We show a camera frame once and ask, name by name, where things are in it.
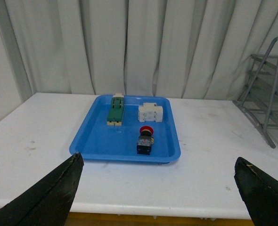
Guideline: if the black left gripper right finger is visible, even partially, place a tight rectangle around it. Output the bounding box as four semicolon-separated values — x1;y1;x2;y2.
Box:
234;157;278;226

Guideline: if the white curtain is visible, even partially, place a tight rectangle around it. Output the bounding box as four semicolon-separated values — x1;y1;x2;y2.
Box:
0;0;278;100

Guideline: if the silver mesh tray rack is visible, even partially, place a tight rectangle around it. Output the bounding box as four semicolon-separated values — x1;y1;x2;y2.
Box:
233;37;278;148

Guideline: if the white circuit breaker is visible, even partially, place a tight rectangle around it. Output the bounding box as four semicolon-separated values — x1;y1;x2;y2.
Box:
138;103;163;122

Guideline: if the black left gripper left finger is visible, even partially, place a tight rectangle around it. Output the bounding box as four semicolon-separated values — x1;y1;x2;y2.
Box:
0;153;84;226

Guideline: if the green terminal block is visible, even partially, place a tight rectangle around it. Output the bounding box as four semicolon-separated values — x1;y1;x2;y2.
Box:
107;93;124;126

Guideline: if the red emergency stop button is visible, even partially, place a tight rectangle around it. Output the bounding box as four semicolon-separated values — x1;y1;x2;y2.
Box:
137;126;154;155

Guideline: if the blue plastic tray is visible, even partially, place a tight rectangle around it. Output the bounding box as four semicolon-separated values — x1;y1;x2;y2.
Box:
69;95;181;163

